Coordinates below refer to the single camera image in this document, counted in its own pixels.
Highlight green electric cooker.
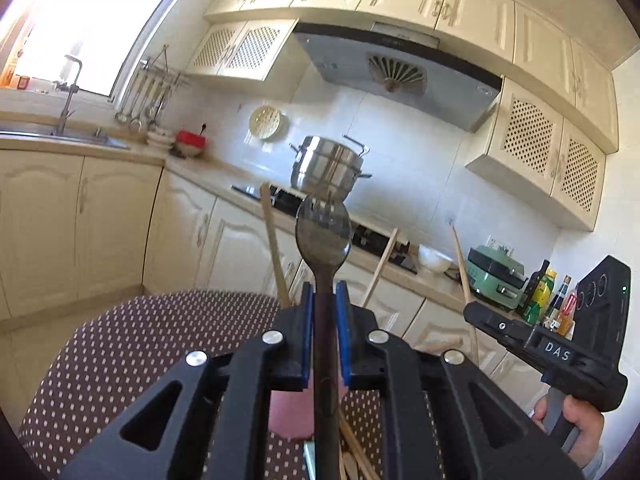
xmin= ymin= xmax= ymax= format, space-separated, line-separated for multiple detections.
xmin=467 ymin=245 xmax=528 ymax=311

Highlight white ceramic bowl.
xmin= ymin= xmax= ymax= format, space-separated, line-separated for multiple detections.
xmin=417 ymin=244 xmax=453 ymax=276

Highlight large lattice door cabinet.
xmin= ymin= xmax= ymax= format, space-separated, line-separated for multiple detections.
xmin=465 ymin=77 xmax=607 ymax=232

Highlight cream perforated steamer plate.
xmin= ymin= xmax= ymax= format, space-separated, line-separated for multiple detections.
xmin=248 ymin=105 xmax=290 ymax=141

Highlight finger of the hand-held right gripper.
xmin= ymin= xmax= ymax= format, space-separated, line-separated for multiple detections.
xmin=461 ymin=301 xmax=540 ymax=350

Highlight dark oil bottle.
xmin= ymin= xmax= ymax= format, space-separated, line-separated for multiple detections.
xmin=520 ymin=259 xmax=551 ymax=311

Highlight dark soy sauce bottle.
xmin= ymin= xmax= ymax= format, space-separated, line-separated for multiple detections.
xmin=545 ymin=275 xmax=572 ymax=328

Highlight kitchen window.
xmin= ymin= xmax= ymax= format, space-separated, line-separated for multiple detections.
xmin=0 ymin=0 xmax=201 ymax=101

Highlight stainless steel sink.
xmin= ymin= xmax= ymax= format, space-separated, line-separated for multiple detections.
xmin=0 ymin=127 xmax=130 ymax=151

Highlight pink cup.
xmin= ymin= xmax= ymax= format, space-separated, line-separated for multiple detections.
xmin=267 ymin=380 xmax=351 ymax=442

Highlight person's right hand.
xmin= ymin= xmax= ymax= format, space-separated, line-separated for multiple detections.
xmin=530 ymin=392 xmax=606 ymax=468

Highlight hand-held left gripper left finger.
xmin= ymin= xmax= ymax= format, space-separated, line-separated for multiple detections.
xmin=60 ymin=282 xmax=317 ymax=480

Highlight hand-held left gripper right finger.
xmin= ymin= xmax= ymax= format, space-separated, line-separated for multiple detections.
xmin=335 ymin=280 xmax=586 ymax=480

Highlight white double wall socket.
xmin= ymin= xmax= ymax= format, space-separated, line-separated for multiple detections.
xmin=487 ymin=234 xmax=516 ymax=256

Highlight stainless steel steamer pot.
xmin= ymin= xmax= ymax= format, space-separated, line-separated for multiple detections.
xmin=289 ymin=134 xmax=373 ymax=201

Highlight black gas stove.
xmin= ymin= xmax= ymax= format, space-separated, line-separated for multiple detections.
xmin=231 ymin=184 xmax=418 ymax=275

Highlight person's right forearm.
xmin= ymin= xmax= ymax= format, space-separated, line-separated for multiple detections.
xmin=581 ymin=451 xmax=610 ymax=480

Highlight yellow green bottle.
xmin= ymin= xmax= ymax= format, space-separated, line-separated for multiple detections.
xmin=522 ymin=268 xmax=558 ymax=325

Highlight small lattice door cabinet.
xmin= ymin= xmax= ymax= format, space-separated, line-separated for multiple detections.
xmin=186 ymin=19 xmax=300 ymax=82

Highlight grey range hood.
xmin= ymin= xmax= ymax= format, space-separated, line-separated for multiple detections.
xmin=292 ymin=20 xmax=503 ymax=133

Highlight metal wall utensil rack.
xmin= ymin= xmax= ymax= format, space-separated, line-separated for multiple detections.
xmin=139 ymin=45 xmax=191 ymax=88

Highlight cream upper cabinet row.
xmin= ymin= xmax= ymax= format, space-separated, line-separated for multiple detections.
xmin=205 ymin=0 xmax=621 ymax=153

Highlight metal sink faucet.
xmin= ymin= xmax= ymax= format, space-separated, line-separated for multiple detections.
xmin=52 ymin=54 xmax=83 ymax=137

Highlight dark metal spork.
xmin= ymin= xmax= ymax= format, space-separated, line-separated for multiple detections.
xmin=295 ymin=192 xmax=353 ymax=480

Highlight brown polka dot tablecloth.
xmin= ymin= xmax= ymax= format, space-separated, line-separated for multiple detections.
xmin=17 ymin=290 xmax=446 ymax=480

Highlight bunch of wooden chopsticks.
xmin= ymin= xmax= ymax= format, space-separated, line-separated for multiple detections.
xmin=259 ymin=182 xmax=401 ymax=480

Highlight beige stone countertop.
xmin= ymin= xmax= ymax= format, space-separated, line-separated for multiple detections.
xmin=0 ymin=125 xmax=526 ymax=321

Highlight single wooden chopstick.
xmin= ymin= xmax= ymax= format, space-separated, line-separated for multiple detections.
xmin=451 ymin=226 xmax=482 ymax=368

